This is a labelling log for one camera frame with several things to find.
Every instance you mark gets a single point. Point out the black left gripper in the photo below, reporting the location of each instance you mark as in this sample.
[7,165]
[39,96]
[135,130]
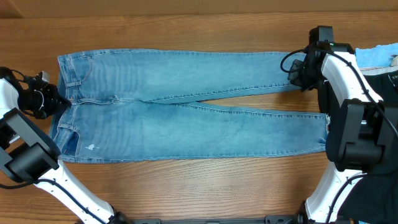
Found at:
[58,102]

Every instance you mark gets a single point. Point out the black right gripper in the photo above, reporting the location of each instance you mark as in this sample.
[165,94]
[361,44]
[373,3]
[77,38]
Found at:
[295,78]

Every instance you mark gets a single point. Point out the light blue denim jeans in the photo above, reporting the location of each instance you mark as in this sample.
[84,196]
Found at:
[143,104]

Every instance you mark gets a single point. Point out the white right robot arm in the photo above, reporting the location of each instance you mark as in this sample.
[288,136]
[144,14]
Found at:
[340,70]

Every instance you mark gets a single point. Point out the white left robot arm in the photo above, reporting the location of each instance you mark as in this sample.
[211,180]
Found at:
[30,157]

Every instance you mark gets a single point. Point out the light blue folded cloth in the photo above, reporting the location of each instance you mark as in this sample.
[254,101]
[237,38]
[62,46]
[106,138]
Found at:
[377,60]

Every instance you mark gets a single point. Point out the black folded garment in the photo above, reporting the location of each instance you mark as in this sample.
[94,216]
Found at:
[376,193]

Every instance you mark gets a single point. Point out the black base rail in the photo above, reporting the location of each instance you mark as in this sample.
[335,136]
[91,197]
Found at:
[268,219]

